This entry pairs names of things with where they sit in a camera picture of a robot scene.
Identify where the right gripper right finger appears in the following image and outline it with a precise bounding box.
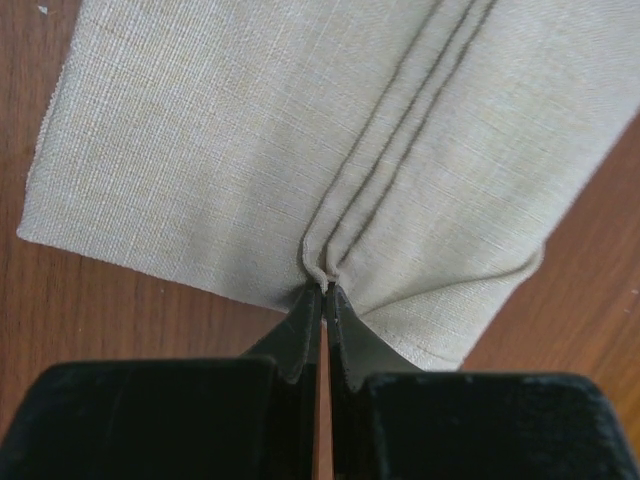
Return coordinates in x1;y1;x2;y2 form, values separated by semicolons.
325;285;639;479

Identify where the beige cloth napkin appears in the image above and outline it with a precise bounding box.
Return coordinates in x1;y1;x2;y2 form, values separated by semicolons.
17;1;639;370

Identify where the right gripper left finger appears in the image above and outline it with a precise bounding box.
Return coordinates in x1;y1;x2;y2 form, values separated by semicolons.
1;285;323;479

